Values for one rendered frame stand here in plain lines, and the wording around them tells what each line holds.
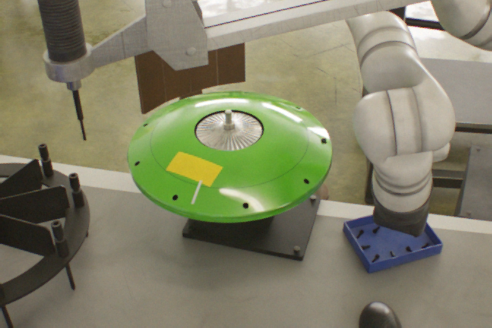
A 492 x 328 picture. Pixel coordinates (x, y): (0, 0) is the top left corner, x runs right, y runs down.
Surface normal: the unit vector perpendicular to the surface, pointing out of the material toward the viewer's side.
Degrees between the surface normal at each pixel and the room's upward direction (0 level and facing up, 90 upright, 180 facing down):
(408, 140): 87
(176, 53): 90
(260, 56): 0
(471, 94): 0
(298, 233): 0
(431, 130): 73
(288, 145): 14
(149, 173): 24
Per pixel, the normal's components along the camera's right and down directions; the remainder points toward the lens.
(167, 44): 0.12, 0.60
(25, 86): -0.03, -0.79
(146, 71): 0.73, 0.40
